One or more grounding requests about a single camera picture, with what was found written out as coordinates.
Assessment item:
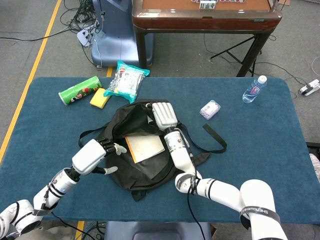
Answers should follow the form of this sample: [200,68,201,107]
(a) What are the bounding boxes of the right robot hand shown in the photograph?
[144,101,179,131]

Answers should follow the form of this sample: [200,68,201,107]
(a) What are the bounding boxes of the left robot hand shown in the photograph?
[71,138,128,176]

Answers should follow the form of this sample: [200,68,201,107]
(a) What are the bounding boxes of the orange-edged notebook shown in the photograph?
[124,134,166,164]

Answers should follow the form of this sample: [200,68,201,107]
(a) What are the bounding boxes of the black fabric backpack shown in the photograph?
[77,99,228,202]

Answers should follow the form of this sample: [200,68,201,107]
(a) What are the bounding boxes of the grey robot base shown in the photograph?
[103,221,212,240]

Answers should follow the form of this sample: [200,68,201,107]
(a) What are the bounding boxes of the teal plastic snack package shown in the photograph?
[103,60,151,104]

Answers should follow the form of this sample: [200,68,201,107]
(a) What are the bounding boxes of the clear plastic box purple contents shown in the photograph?
[199,99,222,120]

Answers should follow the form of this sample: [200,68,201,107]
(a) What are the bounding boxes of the yellow sponge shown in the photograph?
[89,87,111,110]

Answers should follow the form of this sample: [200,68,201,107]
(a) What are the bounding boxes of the green Pringles can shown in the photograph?
[58,76,102,107]

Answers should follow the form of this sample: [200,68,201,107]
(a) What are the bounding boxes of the blue felt table cover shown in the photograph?
[0,76,311,223]

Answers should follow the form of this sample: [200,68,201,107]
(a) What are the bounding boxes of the clear water bottle purple label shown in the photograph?
[241,74,268,104]

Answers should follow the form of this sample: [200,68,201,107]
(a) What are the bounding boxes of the brown mahjong table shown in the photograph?
[131,0,283,78]

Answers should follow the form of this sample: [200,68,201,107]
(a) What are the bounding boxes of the white power strip with plugs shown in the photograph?
[76,24,100,47]

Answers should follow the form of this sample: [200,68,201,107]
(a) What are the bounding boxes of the white power strip black plug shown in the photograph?
[298,79,320,97]

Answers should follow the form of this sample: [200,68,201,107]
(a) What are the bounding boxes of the blue grey pedestal machine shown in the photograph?
[90,0,155,68]

